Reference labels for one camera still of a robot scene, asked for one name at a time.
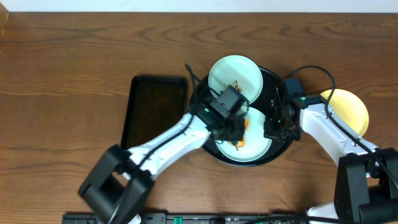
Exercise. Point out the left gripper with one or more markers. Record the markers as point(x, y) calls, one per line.
point(232, 134)

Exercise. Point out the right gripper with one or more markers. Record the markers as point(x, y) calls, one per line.
point(268, 131)

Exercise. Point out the green yellow sponge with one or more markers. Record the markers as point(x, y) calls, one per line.
point(239, 144)

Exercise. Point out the light blue plate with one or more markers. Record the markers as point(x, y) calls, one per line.
point(238, 71)
point(256, 145)

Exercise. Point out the yellow plate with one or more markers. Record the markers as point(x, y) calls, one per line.
point(351, 110)

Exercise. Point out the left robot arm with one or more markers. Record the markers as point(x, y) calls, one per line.
point(119, 184)

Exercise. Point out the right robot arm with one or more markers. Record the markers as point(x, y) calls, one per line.
point(366, 180)

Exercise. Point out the black round tray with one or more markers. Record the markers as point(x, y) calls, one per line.
point(264, 105)

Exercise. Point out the black rectangular tray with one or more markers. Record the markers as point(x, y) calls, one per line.
point(155, 104)

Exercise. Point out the light blue plate top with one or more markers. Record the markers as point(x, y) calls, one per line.
point(238, 71)

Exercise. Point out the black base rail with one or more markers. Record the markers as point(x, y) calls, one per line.
point(162, 218)

